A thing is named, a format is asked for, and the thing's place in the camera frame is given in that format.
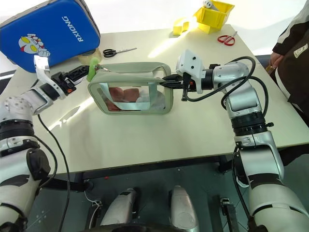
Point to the white item inside pouch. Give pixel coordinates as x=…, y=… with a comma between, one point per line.
x=151, y=99

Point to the silver robot leg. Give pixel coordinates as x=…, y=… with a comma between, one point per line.
x=182, y=210
x=120, y=207

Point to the blue hard case with cartoon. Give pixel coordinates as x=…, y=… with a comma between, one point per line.
x=49, y=33

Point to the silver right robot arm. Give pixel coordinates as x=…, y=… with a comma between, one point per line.
x=256, y=154

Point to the person in dark jacket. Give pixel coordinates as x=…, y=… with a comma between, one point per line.
x=294, y=53

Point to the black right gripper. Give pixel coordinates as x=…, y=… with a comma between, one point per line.
x=186, y=82

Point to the red item inside pouch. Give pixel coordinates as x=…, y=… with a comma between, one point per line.
x=120, y=96

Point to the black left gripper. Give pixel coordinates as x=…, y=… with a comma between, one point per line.
x=60, y=81

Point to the silver left robot leg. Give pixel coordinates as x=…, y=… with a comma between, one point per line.
x=120, y=207

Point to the silver right robot leg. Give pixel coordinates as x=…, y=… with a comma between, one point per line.
x=182, y=210

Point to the clear tape roll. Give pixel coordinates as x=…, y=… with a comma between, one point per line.
x=88, y=57

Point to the yellow plastic piece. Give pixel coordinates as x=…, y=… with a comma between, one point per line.
x=180, y=26

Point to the person's bare hand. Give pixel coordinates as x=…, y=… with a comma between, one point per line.
x=275, y=58

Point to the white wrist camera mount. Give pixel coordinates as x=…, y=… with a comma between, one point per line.
x=191, y=65
x=41, y=68

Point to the yellow plastic bin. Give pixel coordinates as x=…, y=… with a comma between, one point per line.
x=213, y=16

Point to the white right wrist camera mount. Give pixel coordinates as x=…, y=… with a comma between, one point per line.
x=191, y=65

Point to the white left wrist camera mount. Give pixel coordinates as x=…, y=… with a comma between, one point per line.
x=41, y=68

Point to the green pouch with clear window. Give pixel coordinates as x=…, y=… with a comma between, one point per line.
x=131, y=90

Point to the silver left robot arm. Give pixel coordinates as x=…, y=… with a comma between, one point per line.
x=17, y=169

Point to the dark metal table frame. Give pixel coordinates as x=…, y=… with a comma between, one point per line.
x=144, y=166

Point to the black floor stand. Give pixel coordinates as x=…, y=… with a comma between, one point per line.
x=228, y=212

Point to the white grey object in bin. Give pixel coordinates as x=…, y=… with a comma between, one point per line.
x=209, y=4

